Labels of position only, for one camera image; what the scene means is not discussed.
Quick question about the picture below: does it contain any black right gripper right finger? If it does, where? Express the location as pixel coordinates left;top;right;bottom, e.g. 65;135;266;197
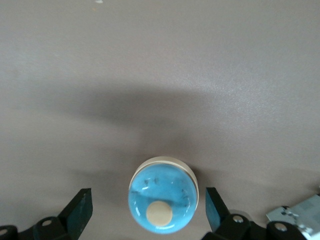
201;186;308;240

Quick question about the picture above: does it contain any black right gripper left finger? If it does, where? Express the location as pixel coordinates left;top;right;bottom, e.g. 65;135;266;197
0;187;94;240

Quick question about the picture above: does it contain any blue dome call bell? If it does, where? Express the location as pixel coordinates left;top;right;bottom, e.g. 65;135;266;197
127;155;200;235

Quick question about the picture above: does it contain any white rail circuit breaker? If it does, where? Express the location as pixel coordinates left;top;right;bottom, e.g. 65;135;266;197
265;193;320;240

